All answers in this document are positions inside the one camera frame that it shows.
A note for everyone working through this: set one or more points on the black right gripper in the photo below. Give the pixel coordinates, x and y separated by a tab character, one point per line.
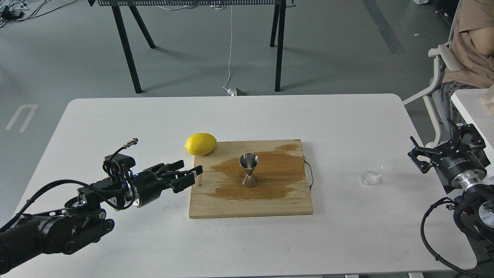
457	164

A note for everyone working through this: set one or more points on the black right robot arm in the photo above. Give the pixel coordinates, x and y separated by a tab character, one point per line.
472	211

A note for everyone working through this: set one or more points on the person in beige shirt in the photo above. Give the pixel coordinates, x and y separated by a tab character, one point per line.
472	45

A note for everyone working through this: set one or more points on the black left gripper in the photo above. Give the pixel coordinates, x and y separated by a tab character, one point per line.
150	183

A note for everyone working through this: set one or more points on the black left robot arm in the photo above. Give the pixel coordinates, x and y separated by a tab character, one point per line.
82	220

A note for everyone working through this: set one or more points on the white office chair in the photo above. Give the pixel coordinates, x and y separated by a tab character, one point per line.
442	58

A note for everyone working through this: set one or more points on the small clear plastic cup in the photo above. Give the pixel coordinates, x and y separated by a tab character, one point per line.
373	171

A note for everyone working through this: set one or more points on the black metal table frame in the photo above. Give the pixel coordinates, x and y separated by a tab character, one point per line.
194	33

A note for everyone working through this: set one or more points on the wooden cutting board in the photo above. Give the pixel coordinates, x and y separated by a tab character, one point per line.
281	186

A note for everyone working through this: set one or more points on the steel double jigger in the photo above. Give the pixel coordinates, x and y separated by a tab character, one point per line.
249	162

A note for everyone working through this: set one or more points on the yellow lemon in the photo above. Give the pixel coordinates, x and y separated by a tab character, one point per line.
200	144

